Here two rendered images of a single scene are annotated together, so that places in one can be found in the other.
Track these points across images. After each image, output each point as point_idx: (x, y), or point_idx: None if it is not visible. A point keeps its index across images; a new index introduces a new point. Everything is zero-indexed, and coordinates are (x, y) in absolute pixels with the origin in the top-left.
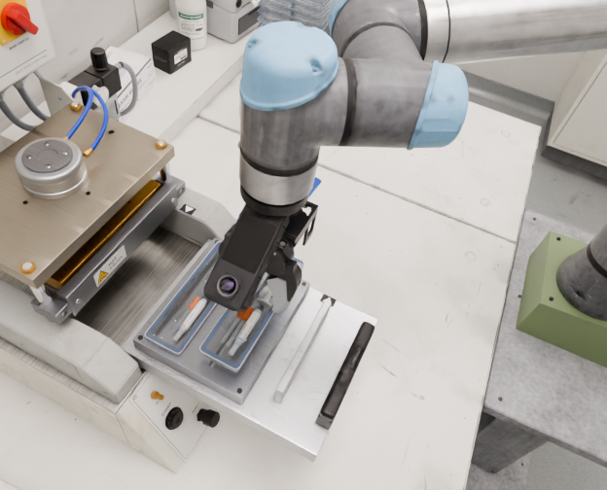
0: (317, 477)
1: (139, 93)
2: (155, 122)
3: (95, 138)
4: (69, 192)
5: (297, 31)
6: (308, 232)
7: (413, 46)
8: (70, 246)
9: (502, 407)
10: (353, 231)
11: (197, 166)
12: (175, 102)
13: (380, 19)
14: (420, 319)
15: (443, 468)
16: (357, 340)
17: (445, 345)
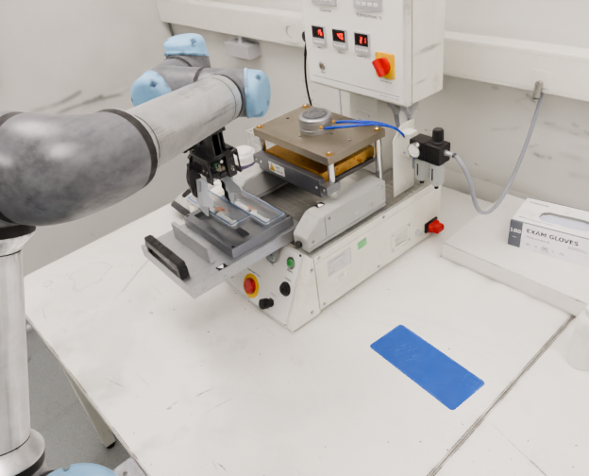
0: (166, 329)
1: (567, 252)
2: (532, 268)
3: (344, 136)
4: (300, 129)
5: (188, 38)
6: (210, 178)
7: (180, 76)
8: (267, 135)
9: (118, 470)
10: (362, 417)
11: (481, 307)
12: (571, 284)
13: (207, 68)
14: (233, 439)
15: (117, 399)
16: (174, 254)
17: (196, 450)
